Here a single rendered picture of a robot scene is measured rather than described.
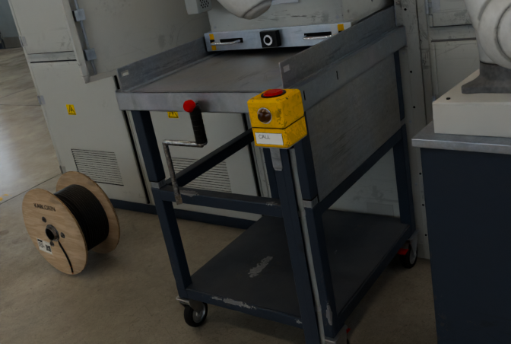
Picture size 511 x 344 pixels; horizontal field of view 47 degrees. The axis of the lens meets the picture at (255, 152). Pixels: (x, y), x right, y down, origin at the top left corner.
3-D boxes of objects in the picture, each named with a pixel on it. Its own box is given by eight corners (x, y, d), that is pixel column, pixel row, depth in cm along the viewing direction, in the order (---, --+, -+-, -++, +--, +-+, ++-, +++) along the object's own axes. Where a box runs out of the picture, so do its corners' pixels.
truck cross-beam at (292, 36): (353, 43, 167) (350, 22, 165) (207, 51, 198) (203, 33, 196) (360, 39, 171) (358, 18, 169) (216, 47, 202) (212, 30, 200)
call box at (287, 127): (287, 150, 114) (279, 100, 111) (254, 148, 119) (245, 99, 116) (308, 135, 120) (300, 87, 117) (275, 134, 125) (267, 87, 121)
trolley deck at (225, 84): (299, 114, 138) (296, 90, 136) (119, 110, 174) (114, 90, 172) (407, 44, 188) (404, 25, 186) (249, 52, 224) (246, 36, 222)
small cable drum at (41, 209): (132, 257, 257) (108, 173, 243) (93, 285, 241) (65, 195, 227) (74, 243, 280) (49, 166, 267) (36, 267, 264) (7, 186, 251)
